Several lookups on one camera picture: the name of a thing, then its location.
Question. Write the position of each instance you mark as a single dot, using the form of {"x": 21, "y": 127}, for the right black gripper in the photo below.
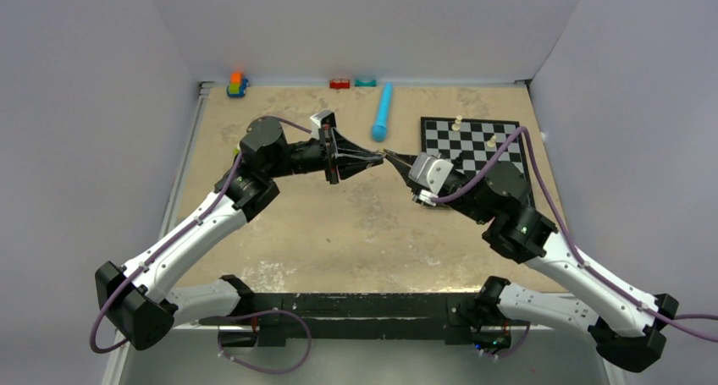
{"x": 404, "y": 168}

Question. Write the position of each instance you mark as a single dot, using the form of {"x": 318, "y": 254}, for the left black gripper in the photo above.
{"x": 341, "y": 150}

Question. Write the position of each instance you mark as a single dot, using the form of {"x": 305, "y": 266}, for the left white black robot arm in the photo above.
{"x": 140, "y": 298}

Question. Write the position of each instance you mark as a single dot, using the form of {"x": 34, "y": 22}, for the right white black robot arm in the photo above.
{"x": 622, "y": 322}

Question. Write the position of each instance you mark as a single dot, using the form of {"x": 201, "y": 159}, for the blue cylinder tube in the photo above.
{"x": 379, "y": 130}

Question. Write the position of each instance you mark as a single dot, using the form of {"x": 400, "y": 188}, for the white chess piece top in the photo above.
{"x": 456, "y": 126}

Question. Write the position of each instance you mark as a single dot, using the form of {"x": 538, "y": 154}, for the black white chessboard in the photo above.
{"x": 467, "y": 148}

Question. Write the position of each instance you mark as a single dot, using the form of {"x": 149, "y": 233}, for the red toy block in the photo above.
{"x": 340, "y": 83}

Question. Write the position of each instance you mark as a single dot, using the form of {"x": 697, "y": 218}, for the teal toy piece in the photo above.
{"x": 366, "y": 83}

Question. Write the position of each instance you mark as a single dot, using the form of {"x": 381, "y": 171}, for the colourful toy car blocks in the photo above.
{"x": 237, "y": 86}

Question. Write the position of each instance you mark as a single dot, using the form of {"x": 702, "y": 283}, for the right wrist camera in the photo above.
{"x": 428, "y": 163}

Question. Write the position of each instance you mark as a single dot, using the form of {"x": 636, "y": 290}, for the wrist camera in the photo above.
{"x": 321, "y": 119}
{"x": 428, "y": 163}

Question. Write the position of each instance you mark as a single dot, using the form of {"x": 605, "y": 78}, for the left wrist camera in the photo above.
{"x": 321, "y": 119}

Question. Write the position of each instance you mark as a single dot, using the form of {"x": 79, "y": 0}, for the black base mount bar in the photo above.
{"x": 451, "y": 318}

